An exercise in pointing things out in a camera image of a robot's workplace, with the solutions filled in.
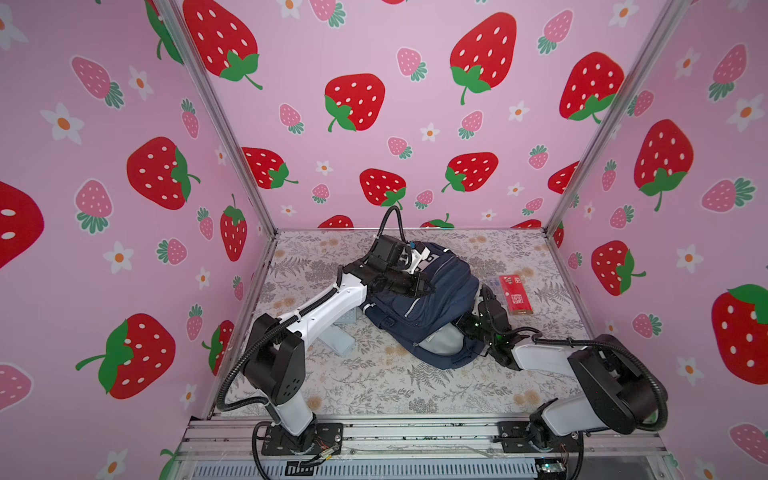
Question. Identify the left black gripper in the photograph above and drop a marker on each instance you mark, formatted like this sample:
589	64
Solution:
403	283

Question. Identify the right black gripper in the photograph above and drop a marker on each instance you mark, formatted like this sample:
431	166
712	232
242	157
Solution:
460	321

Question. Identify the navy blue student backpack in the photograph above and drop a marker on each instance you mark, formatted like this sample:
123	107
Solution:
425	326

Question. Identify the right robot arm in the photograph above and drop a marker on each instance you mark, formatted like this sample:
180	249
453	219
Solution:
618	392

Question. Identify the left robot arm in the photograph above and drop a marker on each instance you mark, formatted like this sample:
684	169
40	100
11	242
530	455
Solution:
272	369

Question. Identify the red card pack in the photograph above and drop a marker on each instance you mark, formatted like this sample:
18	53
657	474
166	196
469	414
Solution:
515	295

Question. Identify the clear plastic box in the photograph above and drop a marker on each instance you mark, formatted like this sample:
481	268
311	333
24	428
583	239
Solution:
495	286

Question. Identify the light blue calculator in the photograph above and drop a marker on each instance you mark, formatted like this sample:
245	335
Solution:
350	317

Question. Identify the light blue pencil case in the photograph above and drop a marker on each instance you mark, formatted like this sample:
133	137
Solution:
338	340

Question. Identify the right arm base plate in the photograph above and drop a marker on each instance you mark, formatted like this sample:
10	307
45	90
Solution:
535	438

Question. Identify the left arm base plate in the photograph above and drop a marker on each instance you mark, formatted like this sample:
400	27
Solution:
318	438

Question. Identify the aluminium front rail frame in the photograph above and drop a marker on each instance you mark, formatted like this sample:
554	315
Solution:
415	447

